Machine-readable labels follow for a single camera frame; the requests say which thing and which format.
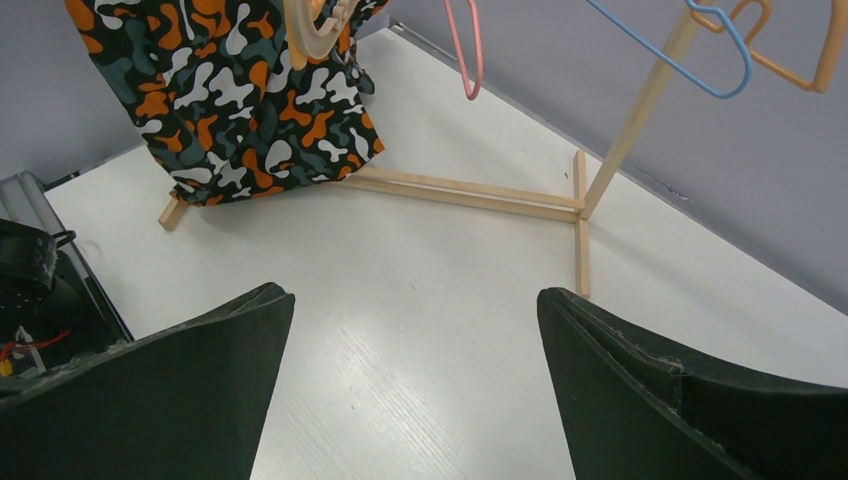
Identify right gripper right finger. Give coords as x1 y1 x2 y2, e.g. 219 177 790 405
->
536 287 847 479

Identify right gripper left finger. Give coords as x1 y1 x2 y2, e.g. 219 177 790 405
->
1 282 296 479

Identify orange camouflage shorts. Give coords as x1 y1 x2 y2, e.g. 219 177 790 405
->
65 1 384 206

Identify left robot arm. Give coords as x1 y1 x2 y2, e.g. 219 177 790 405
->
1 219 85 343

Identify thin pink hanger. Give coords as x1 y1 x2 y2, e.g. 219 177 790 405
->
442 0 485 102

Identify beige wooden hanger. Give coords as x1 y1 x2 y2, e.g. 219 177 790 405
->
282 0 359 70

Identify orange notched hanger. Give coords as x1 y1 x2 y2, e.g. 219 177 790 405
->
708 0 847 94

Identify wooden clothes rack frame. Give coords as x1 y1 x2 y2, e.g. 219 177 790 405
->
157 0 704 301

